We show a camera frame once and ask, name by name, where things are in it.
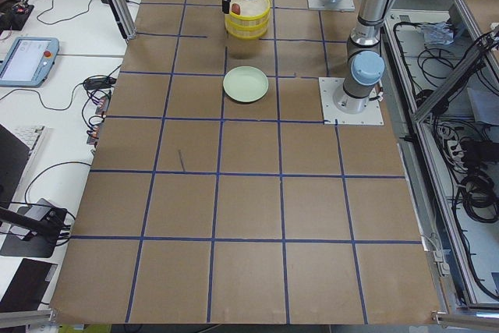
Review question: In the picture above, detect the yellow bottom steamer layer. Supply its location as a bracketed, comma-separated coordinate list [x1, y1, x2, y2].
[225, 21, 268, 40]

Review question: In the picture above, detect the light green plate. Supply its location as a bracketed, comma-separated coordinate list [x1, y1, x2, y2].
[223, 66, 269, 103]

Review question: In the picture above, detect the white power strip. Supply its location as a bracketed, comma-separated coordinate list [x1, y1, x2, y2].
[437, 124, 466, 172]

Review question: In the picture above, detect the black camera stand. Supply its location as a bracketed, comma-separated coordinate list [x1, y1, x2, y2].
[1, 199, 70, 258]

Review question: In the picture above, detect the yellow steamer layer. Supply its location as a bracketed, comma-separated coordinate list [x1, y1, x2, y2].
[225, 0, 271, 26]
[225, 21, 268, 40]

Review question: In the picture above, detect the black cable bundle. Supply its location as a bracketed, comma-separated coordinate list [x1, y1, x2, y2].
[451, 171, 499, 225]

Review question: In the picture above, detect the yellow top steamer layer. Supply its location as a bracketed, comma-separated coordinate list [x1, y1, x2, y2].
[225, 0, 271, 26]

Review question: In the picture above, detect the black power adapter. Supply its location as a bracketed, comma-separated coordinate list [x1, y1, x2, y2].
[83, 76, 116, 90]

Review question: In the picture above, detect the blue teach pendant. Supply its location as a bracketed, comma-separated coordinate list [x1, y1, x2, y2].
[1, 37, 59, 88]

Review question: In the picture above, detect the white keyboard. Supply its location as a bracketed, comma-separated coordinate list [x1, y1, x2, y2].
[12, 125, 52, 169]

